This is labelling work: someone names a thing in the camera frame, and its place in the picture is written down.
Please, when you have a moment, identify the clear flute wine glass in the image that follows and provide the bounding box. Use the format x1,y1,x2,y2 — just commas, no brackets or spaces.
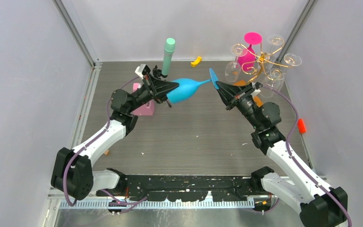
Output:
280,53,302,80

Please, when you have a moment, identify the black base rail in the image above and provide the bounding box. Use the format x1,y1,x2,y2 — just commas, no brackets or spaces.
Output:
108,175,276,202

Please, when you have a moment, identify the clear ribbed wine glass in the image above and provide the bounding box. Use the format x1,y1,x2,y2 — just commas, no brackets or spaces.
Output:
259,68,285,98

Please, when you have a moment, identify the blue wine glass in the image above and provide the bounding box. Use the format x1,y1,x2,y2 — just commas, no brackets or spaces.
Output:
167,68,219,104

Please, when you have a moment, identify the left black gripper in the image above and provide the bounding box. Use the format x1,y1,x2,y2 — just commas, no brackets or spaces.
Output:
128,75,181,114

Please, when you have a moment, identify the clear tall wine glass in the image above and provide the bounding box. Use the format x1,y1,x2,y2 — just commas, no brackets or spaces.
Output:
266,35,285,63

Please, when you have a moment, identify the pink phone stand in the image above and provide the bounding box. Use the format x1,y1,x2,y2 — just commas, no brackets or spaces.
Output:
132,100,155,116

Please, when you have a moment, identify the red object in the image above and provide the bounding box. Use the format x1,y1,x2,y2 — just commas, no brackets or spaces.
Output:
297,118,306,134

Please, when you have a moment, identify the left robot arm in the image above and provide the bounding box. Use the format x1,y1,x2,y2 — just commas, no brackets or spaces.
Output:
51,74,182,207

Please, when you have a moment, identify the gold wine glass rack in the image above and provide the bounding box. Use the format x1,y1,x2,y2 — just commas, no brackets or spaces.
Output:
234,50,281,84

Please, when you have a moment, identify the pink wine glass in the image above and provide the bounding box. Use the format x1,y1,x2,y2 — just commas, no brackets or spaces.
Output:
237,32,262,71

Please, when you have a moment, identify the green microphone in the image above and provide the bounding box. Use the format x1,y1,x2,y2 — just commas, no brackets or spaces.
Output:
161,37,176,78

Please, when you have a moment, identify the orange wooden rack base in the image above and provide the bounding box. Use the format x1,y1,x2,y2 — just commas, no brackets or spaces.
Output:
233,80,263,107

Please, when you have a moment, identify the yellow banana toy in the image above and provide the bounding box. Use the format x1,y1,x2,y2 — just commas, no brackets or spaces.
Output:
190,56,202,68

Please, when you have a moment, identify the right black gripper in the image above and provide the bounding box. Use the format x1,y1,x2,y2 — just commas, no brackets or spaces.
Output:
214,83,262,129

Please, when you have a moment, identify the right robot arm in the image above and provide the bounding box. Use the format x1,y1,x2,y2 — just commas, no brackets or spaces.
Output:
213,80,353,227

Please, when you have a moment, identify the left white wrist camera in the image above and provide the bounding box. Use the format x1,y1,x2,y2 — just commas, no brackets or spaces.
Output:
135,64,151,81

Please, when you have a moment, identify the black tripod stand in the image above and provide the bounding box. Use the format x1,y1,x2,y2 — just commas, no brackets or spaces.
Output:
152,65,173,108

